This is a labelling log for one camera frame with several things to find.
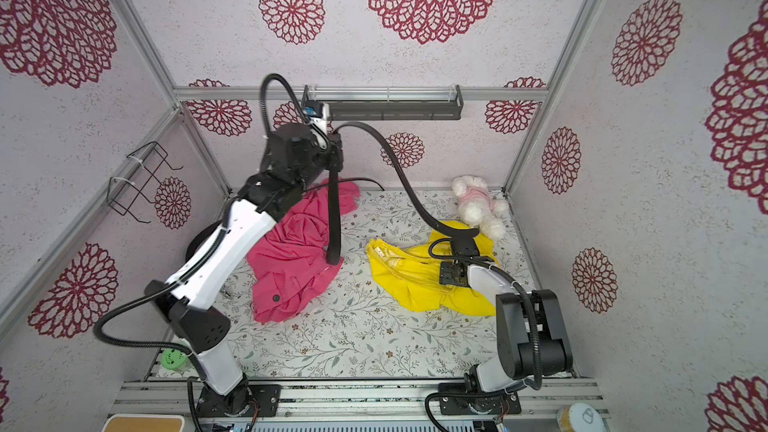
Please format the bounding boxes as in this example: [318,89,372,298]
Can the yellow garment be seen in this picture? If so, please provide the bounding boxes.
[366,231,495,317]

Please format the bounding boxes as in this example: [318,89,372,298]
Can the pink trousers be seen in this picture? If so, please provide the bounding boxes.
[246,183,343,324]

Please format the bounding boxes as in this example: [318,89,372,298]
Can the black leather belt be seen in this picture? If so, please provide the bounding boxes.
[185,177,385,260]

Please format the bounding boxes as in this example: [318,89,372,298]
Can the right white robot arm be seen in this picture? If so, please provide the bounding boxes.
[428,237,573,398]

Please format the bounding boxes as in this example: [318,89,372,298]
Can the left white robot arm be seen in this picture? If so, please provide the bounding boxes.
[145,119,343,417]

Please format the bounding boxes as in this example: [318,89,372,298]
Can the white pink plush toy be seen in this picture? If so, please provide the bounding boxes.
[451,175,509,241]

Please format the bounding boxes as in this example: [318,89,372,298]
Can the black wall shelf rail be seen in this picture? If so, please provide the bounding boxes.
[300,85,465,122]

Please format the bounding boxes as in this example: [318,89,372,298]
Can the left black cable conduit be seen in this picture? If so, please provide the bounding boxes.
[92,73,331,432]

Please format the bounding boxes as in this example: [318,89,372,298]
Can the black cable conduit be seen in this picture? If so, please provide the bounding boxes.
[423,237,544,432]
[92,73,331,432]

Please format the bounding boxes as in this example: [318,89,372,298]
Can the right black cable conduit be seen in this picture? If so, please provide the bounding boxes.
[423,237,544,432]

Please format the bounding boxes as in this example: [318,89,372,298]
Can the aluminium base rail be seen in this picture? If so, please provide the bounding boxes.
[109,378,611,424]

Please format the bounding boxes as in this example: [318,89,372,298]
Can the black wire wall rack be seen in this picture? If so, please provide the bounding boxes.
[105,140,183,224]

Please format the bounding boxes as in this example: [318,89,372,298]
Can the wooden board white frame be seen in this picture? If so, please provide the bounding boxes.
[102,414,186,432]

